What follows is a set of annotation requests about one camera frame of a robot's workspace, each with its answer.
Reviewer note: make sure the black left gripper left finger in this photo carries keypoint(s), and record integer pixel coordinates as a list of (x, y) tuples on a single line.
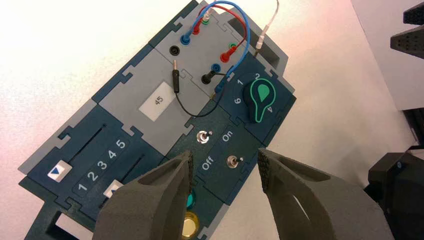
[(149, 205)]

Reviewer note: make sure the blue grey task board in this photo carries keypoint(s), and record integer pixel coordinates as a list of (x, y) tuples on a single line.
[(139, 99)]

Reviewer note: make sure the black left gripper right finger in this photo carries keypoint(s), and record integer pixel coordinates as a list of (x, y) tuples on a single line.
[(308, 205)]

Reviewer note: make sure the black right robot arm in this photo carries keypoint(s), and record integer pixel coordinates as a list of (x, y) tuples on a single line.
[(400, 192)]

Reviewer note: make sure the black green rotary knob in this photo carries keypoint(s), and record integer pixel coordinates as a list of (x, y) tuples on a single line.
[(261, 96)]

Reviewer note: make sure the teal round button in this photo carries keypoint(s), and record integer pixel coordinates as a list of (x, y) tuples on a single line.
[(190, 200)]

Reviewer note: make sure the yellow round button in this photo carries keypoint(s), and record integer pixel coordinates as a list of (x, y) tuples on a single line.
[(189, 226)]

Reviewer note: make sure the white slider with blue triangle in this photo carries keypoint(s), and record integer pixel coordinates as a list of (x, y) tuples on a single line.
[(59, 171), (112, 191)]

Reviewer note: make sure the white label 45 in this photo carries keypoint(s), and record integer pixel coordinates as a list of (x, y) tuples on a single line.
[(157, 101)]

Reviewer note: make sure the metal toggle switch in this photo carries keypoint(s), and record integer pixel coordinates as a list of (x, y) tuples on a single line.
[(202, 137), (231, 161)]

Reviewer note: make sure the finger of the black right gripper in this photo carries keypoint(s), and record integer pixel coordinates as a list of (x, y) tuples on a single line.
[(415, 14), (410, 41)]

